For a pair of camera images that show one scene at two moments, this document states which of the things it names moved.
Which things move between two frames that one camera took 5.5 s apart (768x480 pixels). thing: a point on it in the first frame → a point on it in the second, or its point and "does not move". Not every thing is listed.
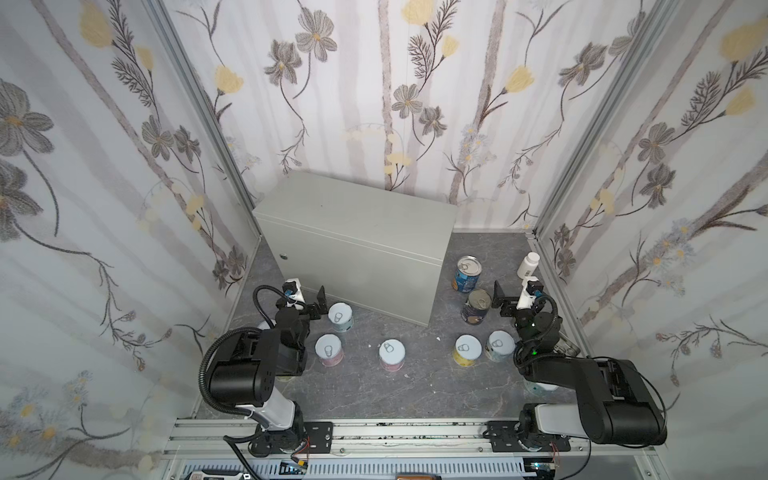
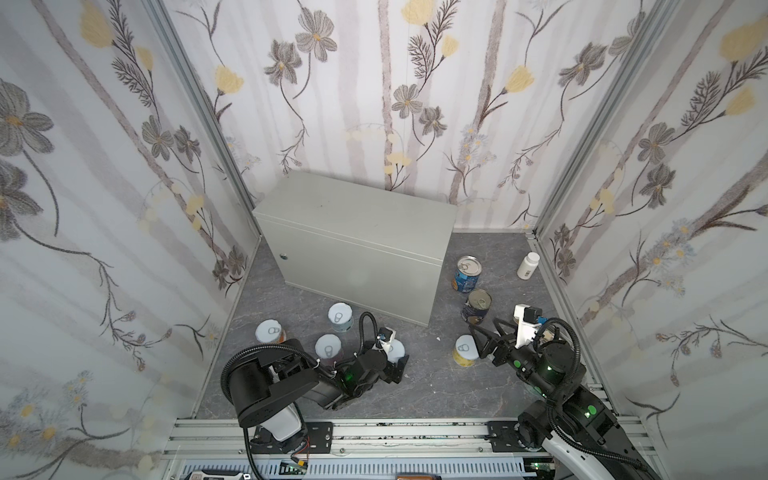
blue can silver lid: [467, 273] does not move
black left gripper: [306, 306] → [387, 363]
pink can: [329, 349] does not move
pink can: [392, 354] does not move
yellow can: [467, 349] does not move
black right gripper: [510, 303] → [501, 342]
